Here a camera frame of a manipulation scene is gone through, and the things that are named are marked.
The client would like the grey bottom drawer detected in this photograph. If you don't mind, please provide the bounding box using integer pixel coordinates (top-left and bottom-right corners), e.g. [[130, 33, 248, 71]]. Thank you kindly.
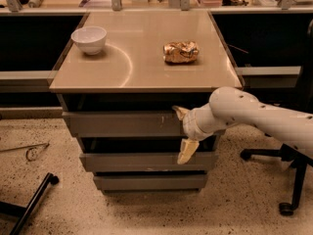
[[93, 174, 207, 191]]

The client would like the white bowl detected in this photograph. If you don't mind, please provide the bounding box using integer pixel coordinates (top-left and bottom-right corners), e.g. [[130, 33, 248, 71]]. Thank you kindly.
[[71, 26, 107, 55]]

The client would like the grey drawer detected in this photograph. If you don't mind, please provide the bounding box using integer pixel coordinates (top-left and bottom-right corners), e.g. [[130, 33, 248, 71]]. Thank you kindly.
[[63, 111, 184, 137], [93, 174, 207, 191], [79, 152, 218, 172]]

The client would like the thin cable on floor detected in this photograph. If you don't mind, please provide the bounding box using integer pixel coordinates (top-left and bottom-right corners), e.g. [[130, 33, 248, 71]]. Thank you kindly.
[[0, 142, 51, 163]]

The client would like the black office chair base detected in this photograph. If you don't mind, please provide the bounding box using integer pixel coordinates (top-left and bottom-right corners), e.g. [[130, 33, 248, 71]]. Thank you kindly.
[[240, 144, 313, 217]]

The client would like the grey drawer cabinet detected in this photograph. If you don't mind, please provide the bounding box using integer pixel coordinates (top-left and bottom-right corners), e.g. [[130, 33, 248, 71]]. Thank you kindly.
[[50, 11, 242, 178]]

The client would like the black stand leg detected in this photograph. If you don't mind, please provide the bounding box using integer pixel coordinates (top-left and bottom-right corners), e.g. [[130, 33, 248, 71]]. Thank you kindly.
[[0, 172, 60, 235]]

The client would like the grey top drawer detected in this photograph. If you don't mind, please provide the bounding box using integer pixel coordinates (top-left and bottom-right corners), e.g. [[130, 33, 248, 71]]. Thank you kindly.
[[63, 111, 184, 137]]

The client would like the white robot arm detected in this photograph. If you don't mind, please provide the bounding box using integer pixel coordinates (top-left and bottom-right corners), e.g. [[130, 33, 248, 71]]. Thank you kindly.
[[173, 87, 313, 165]]

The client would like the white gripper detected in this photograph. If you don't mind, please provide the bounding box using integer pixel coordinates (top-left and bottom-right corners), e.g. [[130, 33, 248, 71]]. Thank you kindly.
[[172, 106, 212, 165]]

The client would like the crumpled gold chip bag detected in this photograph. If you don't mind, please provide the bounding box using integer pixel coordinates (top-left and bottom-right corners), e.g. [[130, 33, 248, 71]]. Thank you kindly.
[[163, 41, 200, 64]]

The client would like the grey middle drawer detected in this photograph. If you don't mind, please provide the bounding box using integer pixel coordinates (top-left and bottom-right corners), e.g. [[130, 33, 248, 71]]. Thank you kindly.
[[79, 152, 218, 172]]

